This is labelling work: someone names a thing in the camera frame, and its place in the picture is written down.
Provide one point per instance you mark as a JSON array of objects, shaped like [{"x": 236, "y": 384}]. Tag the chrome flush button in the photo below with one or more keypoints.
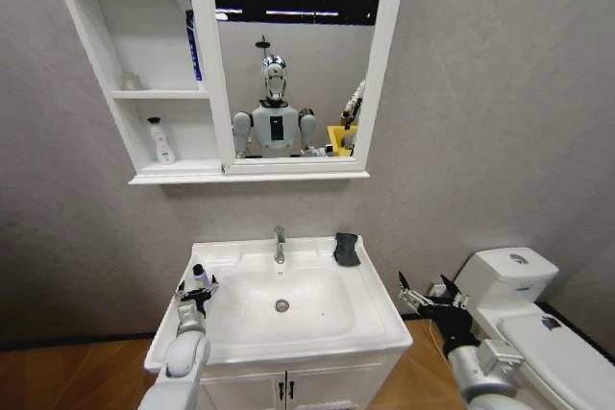
[{"x": 519, "y": 258}]

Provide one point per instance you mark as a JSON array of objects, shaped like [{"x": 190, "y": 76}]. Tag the small facial cleanser bottle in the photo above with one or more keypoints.
[{"x": 202, "y": 277}]

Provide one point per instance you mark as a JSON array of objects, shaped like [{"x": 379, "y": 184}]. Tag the wall mirror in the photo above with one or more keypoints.
[{"x": 293, "y": 55}]

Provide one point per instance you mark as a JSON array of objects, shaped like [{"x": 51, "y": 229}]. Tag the white toilet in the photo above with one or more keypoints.
[{"x": 538, "y": 323}]

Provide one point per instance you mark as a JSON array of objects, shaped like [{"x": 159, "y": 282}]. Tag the blue and white box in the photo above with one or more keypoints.
[{"x": 194, "y": 50}]

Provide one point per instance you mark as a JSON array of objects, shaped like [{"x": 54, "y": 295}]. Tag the dark toilet lid sticker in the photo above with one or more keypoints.
[{"x": 549, "y": 323}]

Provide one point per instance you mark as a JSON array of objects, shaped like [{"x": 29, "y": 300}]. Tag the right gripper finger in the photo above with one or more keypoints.
[
  {"x": 456, "y": 296},
  {"x": 412, "y": 296}
]

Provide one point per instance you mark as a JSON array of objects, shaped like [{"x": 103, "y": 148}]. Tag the white wall cabinet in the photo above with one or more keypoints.
[{"x": 144, "y": 69}]

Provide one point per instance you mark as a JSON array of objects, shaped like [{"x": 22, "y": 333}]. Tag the dark folded towel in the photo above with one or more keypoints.
[{"x": 347, "y": 249}]

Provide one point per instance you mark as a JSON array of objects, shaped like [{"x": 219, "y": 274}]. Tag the white vanity cabinet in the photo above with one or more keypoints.
[{"x": 307, "y": 386}]

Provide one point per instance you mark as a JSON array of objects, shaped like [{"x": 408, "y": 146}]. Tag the chrome sink drain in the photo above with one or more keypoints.
[{"x": 282, "y": 305}]

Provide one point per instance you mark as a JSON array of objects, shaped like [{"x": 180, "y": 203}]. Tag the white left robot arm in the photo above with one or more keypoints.
[{"x": 180, "y": 357}]

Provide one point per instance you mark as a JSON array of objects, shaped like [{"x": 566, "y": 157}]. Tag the white bottle with black cap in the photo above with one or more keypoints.
[{"x": 162, "y": 141}]

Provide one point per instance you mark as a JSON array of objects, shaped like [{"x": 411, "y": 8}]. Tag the white ceramic washbasin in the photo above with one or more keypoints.
[{"x": 288, "y": 309}]

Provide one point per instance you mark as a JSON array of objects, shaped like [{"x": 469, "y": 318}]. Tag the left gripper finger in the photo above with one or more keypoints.
[
  {"x": 211, "y": 287},
  {"x": 182, "y": 289}
]

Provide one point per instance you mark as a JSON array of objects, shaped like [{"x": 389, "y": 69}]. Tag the white wall water valve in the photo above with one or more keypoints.
[{"x": 437, "y": 289}]

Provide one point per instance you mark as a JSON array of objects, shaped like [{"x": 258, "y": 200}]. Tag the chrome faucet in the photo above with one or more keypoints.
[{"x": 279, "y": 244}]

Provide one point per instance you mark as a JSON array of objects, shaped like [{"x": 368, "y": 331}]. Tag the clear glass cup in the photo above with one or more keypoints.
[{"x": 129, "y": 81}]

